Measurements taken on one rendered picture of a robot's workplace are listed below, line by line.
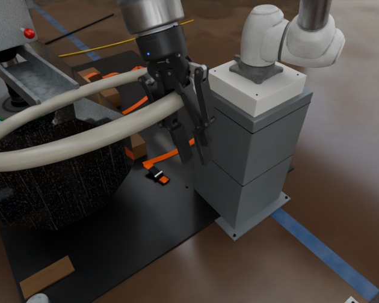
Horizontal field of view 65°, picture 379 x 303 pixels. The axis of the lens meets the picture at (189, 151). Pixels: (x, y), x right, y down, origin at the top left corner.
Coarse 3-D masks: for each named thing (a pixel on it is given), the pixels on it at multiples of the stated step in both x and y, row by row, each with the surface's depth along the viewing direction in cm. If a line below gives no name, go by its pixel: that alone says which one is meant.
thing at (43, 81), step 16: (16, 48) 107; (16, 64) 101; (32, 64) 101; (48, 64) 91; (16, 80) 84; (32, 80) 93; (48, 80) 92; (64, 80) 85; (32, 96) 77; (48, 96) 85; (48, 112) 80
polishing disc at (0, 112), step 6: (6, 96) 122; (0, 102) 119; (6, 102) 119; (0, 108) 116; (6, 108) 116; (12, 108) 116; (18, 108) 116; (24, 108) 116; (0, 114) 113; (6, 114) 113; (12, 114) 113
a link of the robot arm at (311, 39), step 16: (304, 0) 96; (320, 0) 93; (304, 16) 102; (320, 16) 100; (288, 32) 114; (304, 32) 107; (320, 32) 105; (336, 32) 110; (288, 48) 116; (304, 48) 111; (320, 48) 109; (336, 48) 110; (304, 64) 118; (320, 64) 115
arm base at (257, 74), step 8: (240, 64) 133; (272, 64) 129; (240, 72) 133; (248, 72) 131; (256, 72) 129; (264, 72) 129; (272, 72) 132; (280, 72) 135; (256, 80) 128; (264, 80) 130
